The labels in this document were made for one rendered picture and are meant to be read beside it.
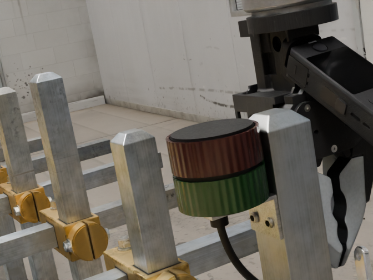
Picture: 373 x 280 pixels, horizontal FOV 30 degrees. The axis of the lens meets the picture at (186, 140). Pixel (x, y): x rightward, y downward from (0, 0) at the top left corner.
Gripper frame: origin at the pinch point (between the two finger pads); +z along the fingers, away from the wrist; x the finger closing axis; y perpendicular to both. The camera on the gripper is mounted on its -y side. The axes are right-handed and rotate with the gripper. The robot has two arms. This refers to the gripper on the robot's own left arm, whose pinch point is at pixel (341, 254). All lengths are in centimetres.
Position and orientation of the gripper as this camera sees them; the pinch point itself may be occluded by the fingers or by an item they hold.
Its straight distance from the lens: 58.8
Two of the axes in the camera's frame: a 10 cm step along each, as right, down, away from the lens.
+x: -8.6, 2.5, -4.4
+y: -4.7, -0.9, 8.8
